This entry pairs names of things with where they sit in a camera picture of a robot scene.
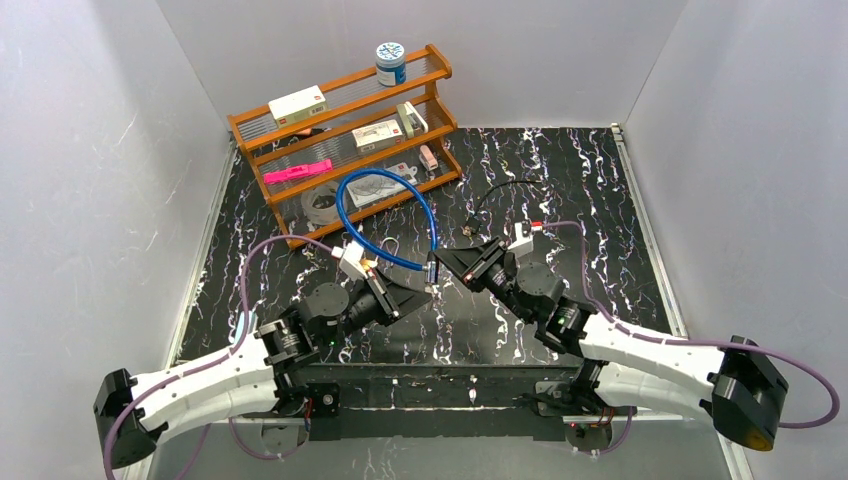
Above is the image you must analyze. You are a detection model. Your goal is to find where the blue cable bike lock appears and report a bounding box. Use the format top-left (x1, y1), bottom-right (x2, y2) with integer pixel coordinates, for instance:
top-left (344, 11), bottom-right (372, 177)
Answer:
top-left (335, 168), bottom-right (440, 287)

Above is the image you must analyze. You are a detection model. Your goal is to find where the black cable padlock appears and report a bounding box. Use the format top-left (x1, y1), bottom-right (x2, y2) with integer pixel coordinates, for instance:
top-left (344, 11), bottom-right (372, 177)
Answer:
top-left (462, 179), bottom-right (542, 237)

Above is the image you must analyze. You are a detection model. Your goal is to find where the brass padlock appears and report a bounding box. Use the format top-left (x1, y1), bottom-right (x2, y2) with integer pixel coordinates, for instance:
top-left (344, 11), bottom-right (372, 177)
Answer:
top-left (379, 236), bottom-right (399, 256)

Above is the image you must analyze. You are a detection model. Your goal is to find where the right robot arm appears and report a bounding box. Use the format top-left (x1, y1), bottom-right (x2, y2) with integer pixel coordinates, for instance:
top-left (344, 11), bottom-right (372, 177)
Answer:
top-left (434, 238), bottom-right (788, 451)

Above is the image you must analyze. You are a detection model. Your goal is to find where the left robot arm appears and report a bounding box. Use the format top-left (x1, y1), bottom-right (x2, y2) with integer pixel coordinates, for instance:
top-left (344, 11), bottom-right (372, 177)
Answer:
top-left (93, 269), bottom-right (432, 474)

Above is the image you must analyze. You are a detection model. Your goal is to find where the packaged item bottom shelf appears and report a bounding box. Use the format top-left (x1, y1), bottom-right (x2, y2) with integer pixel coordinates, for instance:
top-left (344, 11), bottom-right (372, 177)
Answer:
top-left (346, 162), bottom-right (419, 208)

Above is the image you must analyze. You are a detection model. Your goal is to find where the clear tape roll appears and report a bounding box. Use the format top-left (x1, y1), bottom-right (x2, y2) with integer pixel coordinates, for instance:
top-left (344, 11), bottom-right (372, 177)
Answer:
top-left (300, 181), bottom-right (339, 226)

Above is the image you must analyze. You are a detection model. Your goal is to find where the white box middle shelf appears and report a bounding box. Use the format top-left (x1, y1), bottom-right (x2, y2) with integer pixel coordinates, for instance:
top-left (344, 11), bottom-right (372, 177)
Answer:
top-left (351, 119), bottom-right (405, 155)

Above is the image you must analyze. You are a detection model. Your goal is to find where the white box shelf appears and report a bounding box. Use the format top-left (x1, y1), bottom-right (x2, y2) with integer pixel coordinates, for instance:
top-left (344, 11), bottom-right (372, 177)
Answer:
top-left (268, 85), bottom-right (329, 128)
top-left (351, 119), bottom-right (405, 155)

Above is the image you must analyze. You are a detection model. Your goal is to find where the pink plastic tool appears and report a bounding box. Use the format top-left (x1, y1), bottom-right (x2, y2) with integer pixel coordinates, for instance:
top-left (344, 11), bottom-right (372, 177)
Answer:
top-left (263, 158), bottom-right (333, 184)

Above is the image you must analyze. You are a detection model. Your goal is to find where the orange wooden shelf rack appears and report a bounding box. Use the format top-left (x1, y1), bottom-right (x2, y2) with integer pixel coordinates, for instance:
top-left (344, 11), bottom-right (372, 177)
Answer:
top-left (227, 44), bottom-right (462, 248)

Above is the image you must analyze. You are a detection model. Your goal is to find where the white box top shelf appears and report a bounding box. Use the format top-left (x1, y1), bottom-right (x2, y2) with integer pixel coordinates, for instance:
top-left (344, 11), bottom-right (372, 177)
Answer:
top-left (268, 85), bottom-right (329, 128)

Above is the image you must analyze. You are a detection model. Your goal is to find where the blue lidded jar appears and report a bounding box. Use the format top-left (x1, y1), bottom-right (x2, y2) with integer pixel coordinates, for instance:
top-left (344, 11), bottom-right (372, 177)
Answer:
top-left (375, 42), bottom-right (406, 87)

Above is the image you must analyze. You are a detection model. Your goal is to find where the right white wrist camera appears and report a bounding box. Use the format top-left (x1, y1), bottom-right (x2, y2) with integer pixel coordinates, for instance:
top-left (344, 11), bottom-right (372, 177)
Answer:
top-left (507, 222), bottom-right (544, 258)

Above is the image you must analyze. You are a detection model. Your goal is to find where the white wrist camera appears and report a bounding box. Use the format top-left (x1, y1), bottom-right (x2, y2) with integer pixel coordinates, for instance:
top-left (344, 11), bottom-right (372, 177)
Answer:
top-left (507, 222), bottom-right (544, 258)
top-left (331, 241), bottom-right (377, 280)

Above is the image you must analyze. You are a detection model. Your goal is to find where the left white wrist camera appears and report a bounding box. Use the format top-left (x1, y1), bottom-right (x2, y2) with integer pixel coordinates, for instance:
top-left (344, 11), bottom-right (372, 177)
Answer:
top-left (331, 241), bottom-right (377, 280)

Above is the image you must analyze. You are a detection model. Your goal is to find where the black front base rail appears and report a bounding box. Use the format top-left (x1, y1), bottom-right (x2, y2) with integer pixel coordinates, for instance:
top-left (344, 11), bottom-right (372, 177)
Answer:
top-left (225, 360), bottom-right (664, 444)

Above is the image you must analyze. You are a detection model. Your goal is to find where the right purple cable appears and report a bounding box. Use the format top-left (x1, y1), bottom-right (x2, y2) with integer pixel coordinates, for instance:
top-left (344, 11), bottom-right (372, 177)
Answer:
top-left (539, 220), bottom-right (841, 431)

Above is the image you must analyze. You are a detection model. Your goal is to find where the purple cable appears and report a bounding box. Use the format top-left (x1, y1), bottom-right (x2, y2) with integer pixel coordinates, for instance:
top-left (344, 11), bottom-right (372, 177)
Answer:
top-left (102, 235), bottom-right (346, 480)
top-left (539, 220), bottom-right (841, 431)

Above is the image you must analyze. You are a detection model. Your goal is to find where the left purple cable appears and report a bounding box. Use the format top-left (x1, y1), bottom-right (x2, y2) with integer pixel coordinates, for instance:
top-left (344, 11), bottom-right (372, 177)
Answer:
top-left (102, 235), bottom-right (346, 480)

